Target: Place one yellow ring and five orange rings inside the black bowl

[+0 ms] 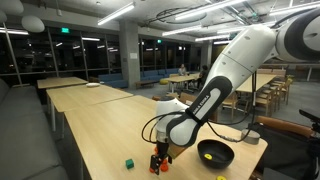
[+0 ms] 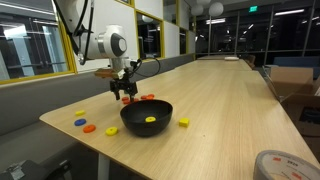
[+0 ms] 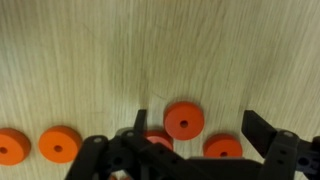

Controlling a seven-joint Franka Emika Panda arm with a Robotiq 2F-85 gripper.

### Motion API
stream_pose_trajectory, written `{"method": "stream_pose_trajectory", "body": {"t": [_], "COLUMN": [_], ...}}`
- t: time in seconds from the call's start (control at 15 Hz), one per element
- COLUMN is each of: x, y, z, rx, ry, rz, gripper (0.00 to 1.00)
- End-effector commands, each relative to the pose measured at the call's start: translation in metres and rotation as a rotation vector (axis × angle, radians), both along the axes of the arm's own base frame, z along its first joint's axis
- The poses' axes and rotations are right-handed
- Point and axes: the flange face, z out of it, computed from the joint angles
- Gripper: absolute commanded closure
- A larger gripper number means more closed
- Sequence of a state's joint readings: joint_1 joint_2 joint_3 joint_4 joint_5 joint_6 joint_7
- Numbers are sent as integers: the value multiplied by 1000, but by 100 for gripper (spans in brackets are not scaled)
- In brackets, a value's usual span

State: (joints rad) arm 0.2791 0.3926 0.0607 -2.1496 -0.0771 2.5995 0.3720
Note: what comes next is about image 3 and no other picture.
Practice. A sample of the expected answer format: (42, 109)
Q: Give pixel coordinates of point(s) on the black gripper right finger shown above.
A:
(283, 153)

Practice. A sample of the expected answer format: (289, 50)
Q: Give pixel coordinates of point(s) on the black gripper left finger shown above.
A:
(133, 156)

